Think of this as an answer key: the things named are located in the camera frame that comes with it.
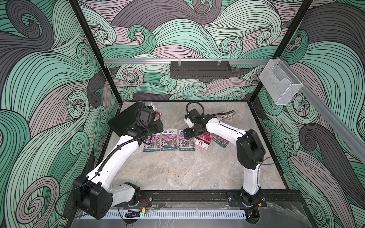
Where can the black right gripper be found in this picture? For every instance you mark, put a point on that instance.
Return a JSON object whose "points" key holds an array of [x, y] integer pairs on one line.
{"points": [[187, 133]]}

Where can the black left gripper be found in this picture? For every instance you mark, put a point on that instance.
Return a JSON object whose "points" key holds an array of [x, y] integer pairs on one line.
{"points": [[159, 126]]}

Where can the pink cosmos seed packet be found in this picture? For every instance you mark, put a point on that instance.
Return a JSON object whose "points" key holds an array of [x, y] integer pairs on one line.
{"points": [[169, 140], [184, 144], [153, 144]]}

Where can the mixed daisy flower seed packet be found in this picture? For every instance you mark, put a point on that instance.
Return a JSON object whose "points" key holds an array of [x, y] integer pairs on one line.
{"points": [[220, 141]]}

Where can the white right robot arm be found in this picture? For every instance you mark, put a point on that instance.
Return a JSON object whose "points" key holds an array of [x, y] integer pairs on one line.
{"points": [[250, 150]]}

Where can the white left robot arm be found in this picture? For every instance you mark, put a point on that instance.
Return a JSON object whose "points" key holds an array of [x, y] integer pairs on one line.
{"points": [[102, 176]]}

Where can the black metal case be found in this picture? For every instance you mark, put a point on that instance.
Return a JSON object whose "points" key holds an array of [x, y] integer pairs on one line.
{"points": [[126, 122]]}

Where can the pink mushroom toy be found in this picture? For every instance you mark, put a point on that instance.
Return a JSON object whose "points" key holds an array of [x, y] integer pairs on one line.
{"points": [[158, 114]]}

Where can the white rabbit figurine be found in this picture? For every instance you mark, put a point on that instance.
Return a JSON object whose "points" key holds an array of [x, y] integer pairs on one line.
{"points": [[153, 106]]}

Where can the black corner frame post left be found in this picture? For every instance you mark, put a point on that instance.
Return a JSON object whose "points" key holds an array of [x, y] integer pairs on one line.
{"points": [[87, 31]]}

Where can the black corner frame post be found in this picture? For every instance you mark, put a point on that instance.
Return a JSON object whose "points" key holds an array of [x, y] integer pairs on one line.
{"points": [[87, 31], [287, 38]]}

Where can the black wall tray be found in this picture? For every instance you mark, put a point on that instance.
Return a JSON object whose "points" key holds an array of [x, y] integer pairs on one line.
{"points": [[200, 70]]}

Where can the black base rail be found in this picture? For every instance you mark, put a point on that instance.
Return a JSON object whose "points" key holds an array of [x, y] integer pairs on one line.
{"points": [[182, 196]]}

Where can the aluminium rail back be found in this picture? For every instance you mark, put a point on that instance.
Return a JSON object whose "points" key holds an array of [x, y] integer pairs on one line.
{"points": [[168, 61]]}

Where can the aluminium rail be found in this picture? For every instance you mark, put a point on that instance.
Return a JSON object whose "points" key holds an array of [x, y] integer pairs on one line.
{"points": [[314, 89], [168, 61]]}

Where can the white slotted cable duct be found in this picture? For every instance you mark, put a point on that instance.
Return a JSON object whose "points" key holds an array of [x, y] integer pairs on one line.
{"points": [[194, 214]]}

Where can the clear acrylic wall holder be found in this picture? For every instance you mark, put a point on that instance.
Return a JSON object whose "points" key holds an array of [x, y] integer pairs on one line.
{"points": [[280, 81]]}

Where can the aluminium rail right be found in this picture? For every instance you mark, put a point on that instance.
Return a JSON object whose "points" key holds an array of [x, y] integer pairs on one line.
{"points": [[314, 89]]}

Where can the black corner frame post right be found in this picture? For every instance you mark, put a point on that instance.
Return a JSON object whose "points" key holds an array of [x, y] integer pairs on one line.
{"points": [[287, 38]]}

